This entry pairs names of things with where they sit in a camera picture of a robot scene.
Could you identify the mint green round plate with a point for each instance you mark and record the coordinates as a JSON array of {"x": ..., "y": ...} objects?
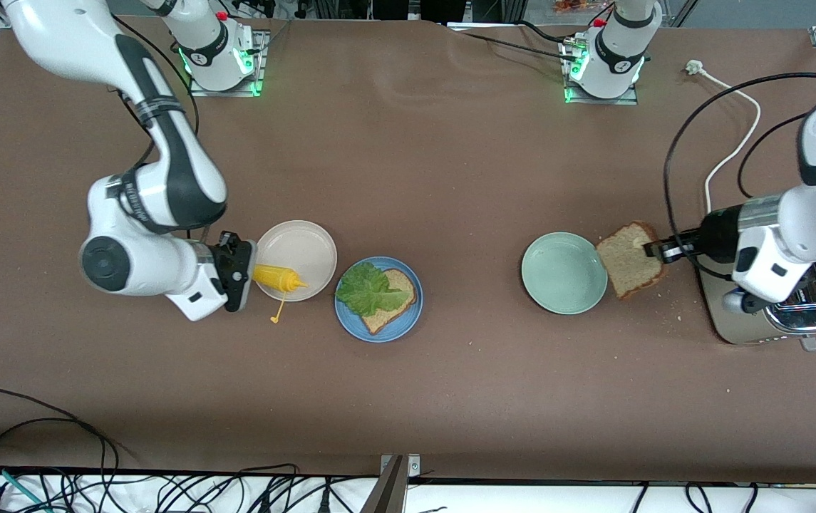
[{"x": 564, "y": 273}]

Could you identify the blue round plate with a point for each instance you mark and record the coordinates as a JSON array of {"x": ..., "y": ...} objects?
[{"x": 350, "y": 324}]

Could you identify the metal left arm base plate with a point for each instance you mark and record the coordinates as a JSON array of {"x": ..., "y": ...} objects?
[{"x": 628, "y": 100}]

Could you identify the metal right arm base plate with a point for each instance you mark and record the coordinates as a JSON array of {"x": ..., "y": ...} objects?
[{"x": 262, "y": 64}]

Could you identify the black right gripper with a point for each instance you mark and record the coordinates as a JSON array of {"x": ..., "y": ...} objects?
[{"x": 226, "y": 255}]

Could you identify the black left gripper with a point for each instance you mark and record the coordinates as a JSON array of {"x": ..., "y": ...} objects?
[{"x": 718, "y": 234}]

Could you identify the beige chrome toaster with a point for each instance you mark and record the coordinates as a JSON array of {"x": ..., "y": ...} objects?
[{"x": 792, "y": 320}]

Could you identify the green lettuce leaf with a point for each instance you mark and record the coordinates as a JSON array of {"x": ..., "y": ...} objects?
[{"x": 368, "y": 291}]

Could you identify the beige round plate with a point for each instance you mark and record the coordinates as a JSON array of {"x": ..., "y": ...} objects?
[{"x": 301, "y": 249}]

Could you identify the brown bread slice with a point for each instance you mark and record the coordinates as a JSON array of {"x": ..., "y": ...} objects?
[
  {"x": 397, "y": 310},
  {"x": 628, "y": 263}
]

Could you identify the orange snack package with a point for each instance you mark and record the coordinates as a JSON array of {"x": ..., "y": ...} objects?
[{"x": 571, "y": 6}]

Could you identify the yellow mustard squeeze bottle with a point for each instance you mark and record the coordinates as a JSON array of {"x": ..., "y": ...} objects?
[{"x": 276, "y": 276}]

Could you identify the aluminium profile post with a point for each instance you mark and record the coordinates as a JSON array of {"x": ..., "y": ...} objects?
[{"x": 390, "y": 491}]

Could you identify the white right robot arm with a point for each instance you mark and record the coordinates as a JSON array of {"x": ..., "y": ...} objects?
[{"x": 179, "y": 178}]

